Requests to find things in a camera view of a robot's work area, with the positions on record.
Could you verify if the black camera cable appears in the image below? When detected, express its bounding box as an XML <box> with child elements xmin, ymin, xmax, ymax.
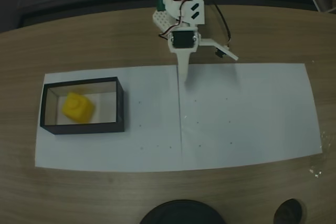
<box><xmin>214</xmin><ymin>3</ymin><xmax>233</xmax><ymax>51</ymax></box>

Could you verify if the black round stand base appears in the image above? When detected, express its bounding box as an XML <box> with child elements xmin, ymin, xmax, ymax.
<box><xmin>139</xmin><ymin>199</ymin><xmax>226</xmax><ymax>224</ymax></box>

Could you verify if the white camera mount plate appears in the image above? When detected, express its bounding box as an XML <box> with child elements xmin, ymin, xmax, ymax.
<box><xmin>199</xmin><ymin>38</ymin><xmax>239</xmax><ymax>61</ymax></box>

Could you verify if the white paper sheet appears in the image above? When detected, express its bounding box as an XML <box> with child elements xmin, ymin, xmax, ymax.
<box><xmin>35</xmin><ymin>65</ymin><xmax>183</xmax><ymax>174</ymax></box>
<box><xmin>177</xmin><ymin>62</ymin><xmax>323</xmax><ymax>172</ymax></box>

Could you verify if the round table grommet hole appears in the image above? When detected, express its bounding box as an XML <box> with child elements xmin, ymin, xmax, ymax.
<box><xmin>274</xmin><ymin>199</ymin><xmax>304</xmax><ymax>224</ymax></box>

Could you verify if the dark open box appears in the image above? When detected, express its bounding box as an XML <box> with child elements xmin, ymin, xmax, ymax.
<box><xmin>39</xmin><ymin>76</ymin><xmax>125</xmax><ymax>135</ymax></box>

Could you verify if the yellow cube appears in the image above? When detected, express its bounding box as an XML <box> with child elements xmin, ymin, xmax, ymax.
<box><xmin>61</xmin><ymin>92</ymin><xmax>96</xmax><ymax>124</ymax></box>

